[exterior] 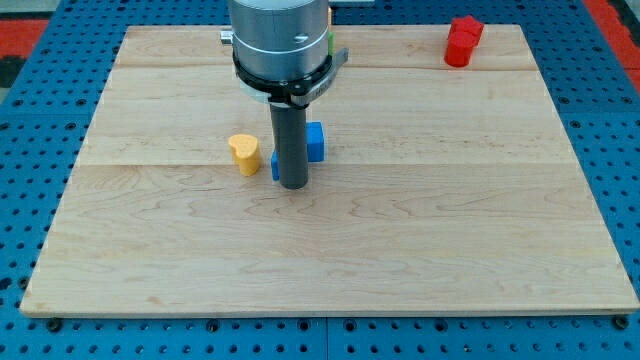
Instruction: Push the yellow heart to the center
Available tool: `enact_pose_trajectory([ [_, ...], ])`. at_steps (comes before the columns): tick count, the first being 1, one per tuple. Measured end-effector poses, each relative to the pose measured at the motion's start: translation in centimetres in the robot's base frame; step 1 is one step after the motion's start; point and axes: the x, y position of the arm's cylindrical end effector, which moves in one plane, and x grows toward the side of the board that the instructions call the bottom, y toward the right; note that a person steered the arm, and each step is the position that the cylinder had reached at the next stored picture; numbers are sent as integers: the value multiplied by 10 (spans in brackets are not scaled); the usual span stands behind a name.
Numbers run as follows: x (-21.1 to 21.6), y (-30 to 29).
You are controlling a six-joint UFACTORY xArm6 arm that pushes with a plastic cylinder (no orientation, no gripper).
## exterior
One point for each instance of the red block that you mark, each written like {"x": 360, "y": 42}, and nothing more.
{"x": 463, "y": 37}

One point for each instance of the green block behind arm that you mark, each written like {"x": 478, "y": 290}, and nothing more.
{"x": 330, "y": 32}

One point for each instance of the blue block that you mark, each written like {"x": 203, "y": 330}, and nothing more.
{"x": 315, "y": 147}

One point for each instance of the yellow heart block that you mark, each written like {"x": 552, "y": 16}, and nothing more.
{"x": 245, "y": 151}

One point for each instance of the wooden board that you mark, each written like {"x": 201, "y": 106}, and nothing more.
{"x": 443, "y": 192}

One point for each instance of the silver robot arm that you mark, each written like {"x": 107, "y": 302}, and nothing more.
{"x": 281, "y": 57}

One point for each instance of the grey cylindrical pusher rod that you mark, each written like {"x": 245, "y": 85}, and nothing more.
{"x": 289, "y": 131}

